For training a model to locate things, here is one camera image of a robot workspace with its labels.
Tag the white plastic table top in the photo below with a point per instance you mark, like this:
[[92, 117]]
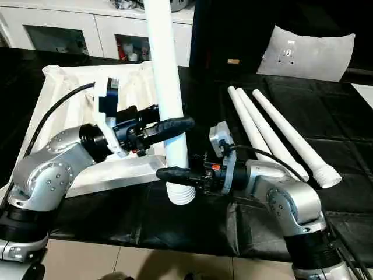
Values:
[[64, 93]]

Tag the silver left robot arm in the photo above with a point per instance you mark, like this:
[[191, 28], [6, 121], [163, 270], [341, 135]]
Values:
[[46, 175]]

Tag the small white jar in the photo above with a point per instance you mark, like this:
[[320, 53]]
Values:
[[133, 56]]

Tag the small red bottle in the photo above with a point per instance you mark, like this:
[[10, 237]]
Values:
[[123, 52]]

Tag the black box with yellow label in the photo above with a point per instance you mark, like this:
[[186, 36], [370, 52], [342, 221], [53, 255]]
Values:
[[233, 29]]

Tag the white cabinet with glass doors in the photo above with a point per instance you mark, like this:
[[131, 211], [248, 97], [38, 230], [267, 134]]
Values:
[[70, 23]]

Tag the white plastic bag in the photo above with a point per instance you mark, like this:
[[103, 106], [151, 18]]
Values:
[[309, 52]]

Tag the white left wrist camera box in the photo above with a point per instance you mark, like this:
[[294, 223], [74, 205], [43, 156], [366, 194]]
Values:
[[108, 102]]

